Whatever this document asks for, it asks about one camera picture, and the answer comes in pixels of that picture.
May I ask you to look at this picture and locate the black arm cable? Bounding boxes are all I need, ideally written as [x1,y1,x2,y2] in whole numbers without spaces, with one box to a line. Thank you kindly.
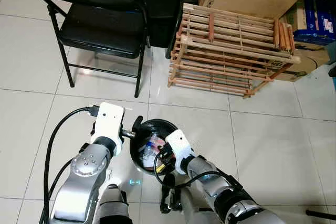
[41,105,101,224]
[153,153,224,189]

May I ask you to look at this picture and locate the black rod on floor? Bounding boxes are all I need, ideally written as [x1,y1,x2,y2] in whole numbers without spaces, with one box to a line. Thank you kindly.
[306,209,336,221]

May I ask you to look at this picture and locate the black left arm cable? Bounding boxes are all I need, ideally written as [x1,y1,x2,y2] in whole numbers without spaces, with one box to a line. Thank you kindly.
[41,105,101,224]

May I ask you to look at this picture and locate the robot left leg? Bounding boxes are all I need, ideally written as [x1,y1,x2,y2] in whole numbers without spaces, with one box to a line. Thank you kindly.
[97,182,132,224]

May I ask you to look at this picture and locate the green print cardboard box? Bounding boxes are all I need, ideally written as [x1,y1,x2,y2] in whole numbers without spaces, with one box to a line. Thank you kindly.
[272,40,330,82]

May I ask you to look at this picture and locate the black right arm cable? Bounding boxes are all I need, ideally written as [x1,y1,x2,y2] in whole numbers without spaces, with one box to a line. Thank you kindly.
[153,153,224,189]

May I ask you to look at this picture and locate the black folding chair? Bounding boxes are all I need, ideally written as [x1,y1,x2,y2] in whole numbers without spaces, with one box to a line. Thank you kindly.
[18,0,151,99]

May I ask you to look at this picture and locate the white red plastic wrapper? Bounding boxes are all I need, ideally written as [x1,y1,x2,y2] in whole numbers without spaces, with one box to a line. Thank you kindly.
[139,133,166,166]

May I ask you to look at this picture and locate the blue printed carton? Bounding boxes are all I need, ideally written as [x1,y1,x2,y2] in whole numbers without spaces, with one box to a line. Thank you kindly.
[292,0,336,46]

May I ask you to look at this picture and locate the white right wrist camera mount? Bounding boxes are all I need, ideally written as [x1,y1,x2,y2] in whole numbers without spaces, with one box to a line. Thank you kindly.
[165,129,199,175]

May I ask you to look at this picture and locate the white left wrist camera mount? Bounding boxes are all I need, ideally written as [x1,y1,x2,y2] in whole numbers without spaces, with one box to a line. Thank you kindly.
[92,102,126,142]

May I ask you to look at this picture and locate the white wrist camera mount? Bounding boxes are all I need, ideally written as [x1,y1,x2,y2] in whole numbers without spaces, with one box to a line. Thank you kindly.
[92,102,126,142]
[165,129,199,175]

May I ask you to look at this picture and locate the black round rubbish bin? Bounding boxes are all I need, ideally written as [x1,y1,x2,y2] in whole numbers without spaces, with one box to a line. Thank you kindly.
[129,119,180,174]

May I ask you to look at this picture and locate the wooden slatted rack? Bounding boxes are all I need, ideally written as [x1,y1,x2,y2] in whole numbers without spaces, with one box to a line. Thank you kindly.
[167,3,302,98]

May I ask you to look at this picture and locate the teal container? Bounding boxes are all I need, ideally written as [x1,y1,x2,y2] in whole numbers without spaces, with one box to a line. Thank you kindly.
[324,42,336,89]

